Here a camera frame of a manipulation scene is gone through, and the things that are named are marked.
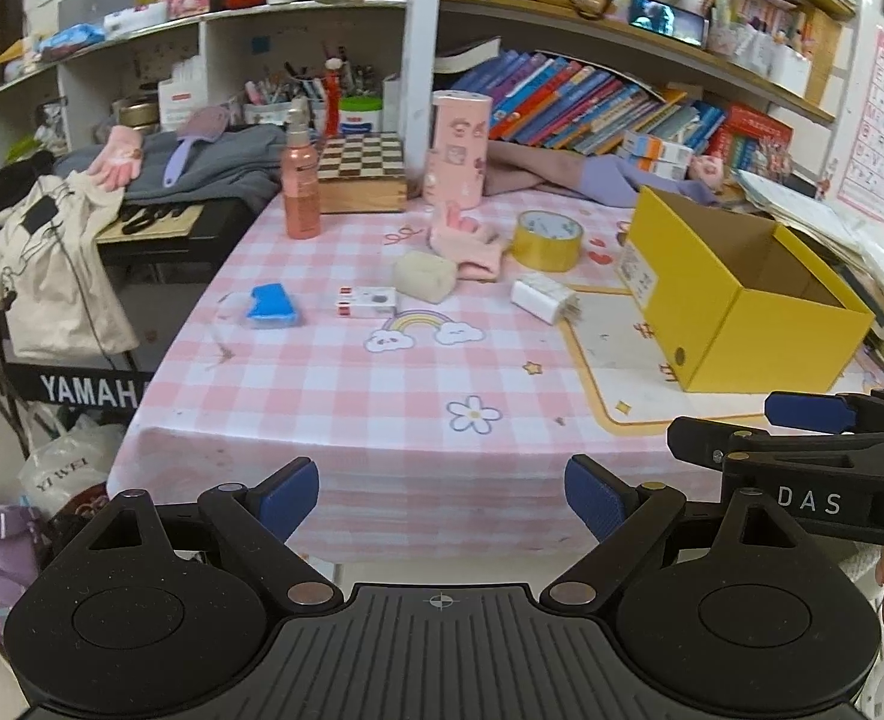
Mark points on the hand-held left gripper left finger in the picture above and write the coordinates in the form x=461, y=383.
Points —
x=292, y=499

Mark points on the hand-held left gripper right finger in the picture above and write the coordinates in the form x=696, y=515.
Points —
x=596, y=499

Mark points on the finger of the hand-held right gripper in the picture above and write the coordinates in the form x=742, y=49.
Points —
x=805, y=411
x=704, y=439

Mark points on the yellow cardboard box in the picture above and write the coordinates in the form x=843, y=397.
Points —
x=772, y=345

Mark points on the white charger plug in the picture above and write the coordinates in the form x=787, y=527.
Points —
x=539, y=296

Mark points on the small white red box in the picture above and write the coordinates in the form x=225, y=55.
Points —
x=371, y=301

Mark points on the yellow tape roll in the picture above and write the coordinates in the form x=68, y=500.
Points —
x=543, y=255

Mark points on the pink checked tablecloth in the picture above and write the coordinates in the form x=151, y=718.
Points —
x=337, y=405

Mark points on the white plastic bag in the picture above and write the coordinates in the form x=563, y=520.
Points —
x=60, y=465

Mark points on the black electronic keyboard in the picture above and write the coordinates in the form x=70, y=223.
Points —
x=75, y=388

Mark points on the pink pig toy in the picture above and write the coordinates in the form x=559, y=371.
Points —
x=708, y=172

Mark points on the beige sponge block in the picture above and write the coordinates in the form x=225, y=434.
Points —
x=423, y=276

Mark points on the orange white medicine box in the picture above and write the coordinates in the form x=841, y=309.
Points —
x=663, y=169
x=656, y=146

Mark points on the red boxed book set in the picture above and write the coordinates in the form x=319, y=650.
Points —
x=749, y=139

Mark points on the wooden board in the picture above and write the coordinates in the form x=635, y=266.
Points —
x=187, y=221

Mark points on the lilac cloth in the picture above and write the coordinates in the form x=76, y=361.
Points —
x=562, y=172

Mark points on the pink spray bottle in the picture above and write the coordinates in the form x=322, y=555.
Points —
x=301, y=187

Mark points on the black scissors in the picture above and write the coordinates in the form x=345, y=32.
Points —
x=146, y=219

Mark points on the beige tote bag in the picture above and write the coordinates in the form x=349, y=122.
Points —
x=52, y=277

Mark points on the grey folded cloth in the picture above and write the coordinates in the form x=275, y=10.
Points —
x=224, y=165

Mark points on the wooden chessboard box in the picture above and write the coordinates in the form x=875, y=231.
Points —
x=356, y=157

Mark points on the row of colourful books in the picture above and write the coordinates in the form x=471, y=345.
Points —
x=577, y=105

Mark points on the pink printed cylinder box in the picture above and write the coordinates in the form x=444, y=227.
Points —
x=453, y=157

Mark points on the pink glove with brown mark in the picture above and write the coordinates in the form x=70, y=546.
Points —
x=116, y=161

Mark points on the purple hairbrush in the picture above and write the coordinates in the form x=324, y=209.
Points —
x=202, y=127

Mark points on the white tub with green lid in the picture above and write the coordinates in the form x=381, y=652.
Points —
x=359, y=118

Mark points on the pen holder with pens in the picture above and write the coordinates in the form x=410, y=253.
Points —
x=277, y=101

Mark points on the red tall figure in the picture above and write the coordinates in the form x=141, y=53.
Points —
x=332, y=97

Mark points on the white box with red label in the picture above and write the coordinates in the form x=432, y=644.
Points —
x=183, y=101

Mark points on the small screen on shelf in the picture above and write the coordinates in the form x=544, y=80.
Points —
x=667, y=17

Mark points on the black cloth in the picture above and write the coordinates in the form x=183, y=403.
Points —
x=0, y=195

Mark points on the white shelf unit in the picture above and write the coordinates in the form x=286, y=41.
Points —
x=412, y=75

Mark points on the blue packet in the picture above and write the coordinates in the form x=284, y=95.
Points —
x=71, y=39

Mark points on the pink alphabet wall poster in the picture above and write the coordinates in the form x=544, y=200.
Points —
x=880, y=135

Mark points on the wooden wall shelf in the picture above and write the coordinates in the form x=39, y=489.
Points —
x=637, y=34

